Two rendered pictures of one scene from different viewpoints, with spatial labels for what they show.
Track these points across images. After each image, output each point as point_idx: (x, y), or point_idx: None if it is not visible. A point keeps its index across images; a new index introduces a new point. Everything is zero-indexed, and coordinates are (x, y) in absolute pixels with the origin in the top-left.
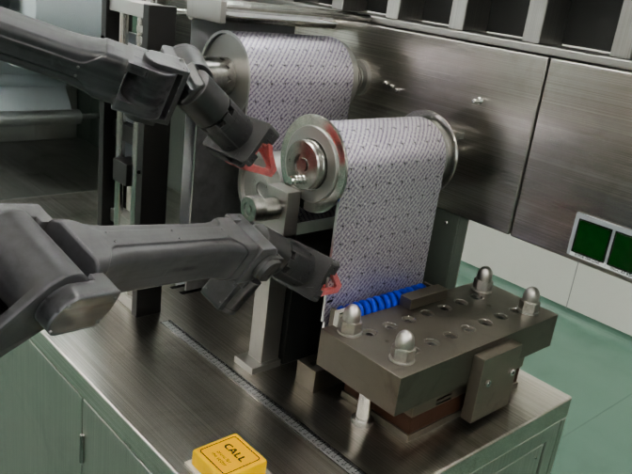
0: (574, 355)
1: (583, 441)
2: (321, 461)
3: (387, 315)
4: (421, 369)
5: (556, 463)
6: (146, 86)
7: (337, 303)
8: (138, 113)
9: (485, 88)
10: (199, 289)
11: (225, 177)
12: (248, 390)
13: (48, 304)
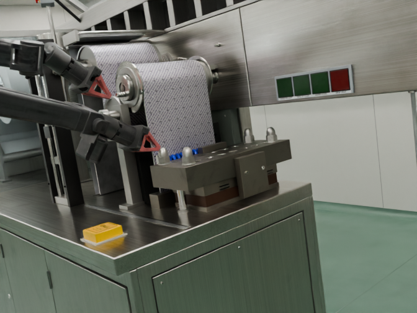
0: (392, 231)
1: (403, 273)
2: (156, 225)
3: None
4: (198, 164)
5: (386, 288)
6: (23, 53)
7: None
8: (23, 69)
9: (219, 37)
10: (108, 193)
11: None
12: (124, 214)
13: None
